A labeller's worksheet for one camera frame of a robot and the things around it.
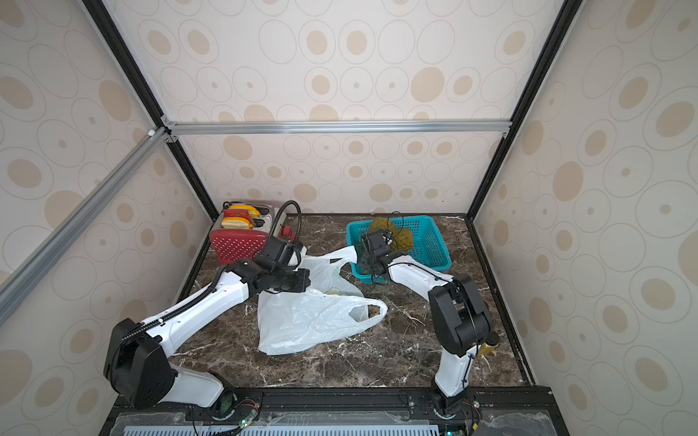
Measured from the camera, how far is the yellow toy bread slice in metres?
0.91

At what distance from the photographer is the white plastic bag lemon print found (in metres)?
0.81

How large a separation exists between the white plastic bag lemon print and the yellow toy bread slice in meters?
0.27
